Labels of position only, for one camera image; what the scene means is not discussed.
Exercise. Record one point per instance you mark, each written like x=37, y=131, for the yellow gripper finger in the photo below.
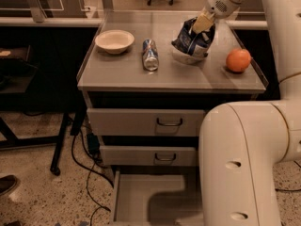
x=204, y=21

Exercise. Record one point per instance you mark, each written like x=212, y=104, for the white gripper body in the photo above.
x=218, y=4

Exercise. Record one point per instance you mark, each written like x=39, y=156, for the blue chip bag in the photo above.
x=189, y=47

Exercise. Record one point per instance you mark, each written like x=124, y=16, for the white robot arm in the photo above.
x=241, y=142

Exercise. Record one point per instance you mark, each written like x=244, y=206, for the grey drawer cabinet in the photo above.
x=125, y=73

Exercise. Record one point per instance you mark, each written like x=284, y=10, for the grey top drawer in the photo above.
x=152, y=114

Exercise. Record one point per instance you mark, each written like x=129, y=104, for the grey drawer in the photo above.
x=152, y=114
x=163, y=197
x=149, y=151

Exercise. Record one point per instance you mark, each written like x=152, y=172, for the grey middle drawer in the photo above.
x=149, y=151

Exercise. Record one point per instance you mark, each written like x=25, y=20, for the grey bottom drawer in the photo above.
x=163, y=197

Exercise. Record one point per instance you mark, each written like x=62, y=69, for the orange fruit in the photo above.
x=238, y=60

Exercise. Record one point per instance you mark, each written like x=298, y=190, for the blue silver drink can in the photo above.
x=150, y=55

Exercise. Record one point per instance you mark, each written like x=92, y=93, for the white bowl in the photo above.
x=114, y=42

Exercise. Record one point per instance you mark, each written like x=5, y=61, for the black power adapter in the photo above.
x=92, y=143

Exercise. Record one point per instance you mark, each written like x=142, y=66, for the dark shoe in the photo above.
x=7, y=183

